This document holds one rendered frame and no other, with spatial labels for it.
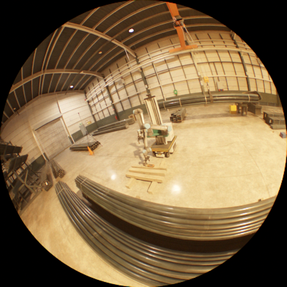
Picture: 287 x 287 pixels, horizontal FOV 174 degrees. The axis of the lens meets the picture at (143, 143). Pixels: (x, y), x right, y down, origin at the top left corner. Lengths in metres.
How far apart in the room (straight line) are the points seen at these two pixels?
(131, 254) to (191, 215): 0.55
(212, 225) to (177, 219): 0.32
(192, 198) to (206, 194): 0.27
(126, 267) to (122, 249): 0.14
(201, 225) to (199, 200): 1.04
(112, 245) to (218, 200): 1.71
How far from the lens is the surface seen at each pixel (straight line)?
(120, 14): 9.64
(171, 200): 1.91
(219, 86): 11.11
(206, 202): 1.90
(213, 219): 0.94
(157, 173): 2.18
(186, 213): 0.94
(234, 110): 7.45
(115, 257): 0.75
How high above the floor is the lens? 1.68
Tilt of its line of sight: 24 degrees down
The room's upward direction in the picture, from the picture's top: 19 degrees counter-clockwise
